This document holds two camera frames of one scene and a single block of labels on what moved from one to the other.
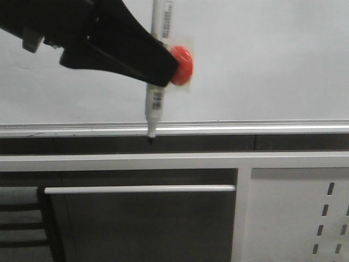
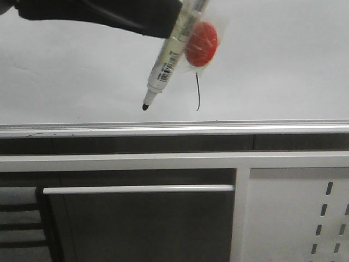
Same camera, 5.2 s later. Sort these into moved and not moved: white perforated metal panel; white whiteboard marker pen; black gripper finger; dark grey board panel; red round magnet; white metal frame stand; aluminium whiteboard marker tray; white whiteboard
Moved: white whiteboard marker pen; red round magnet; black gripper finger
Not moved: white perforated metal panel; aluminium whiteboard marker tray; white metal frame stand; white whiteboard; dark grey board panel
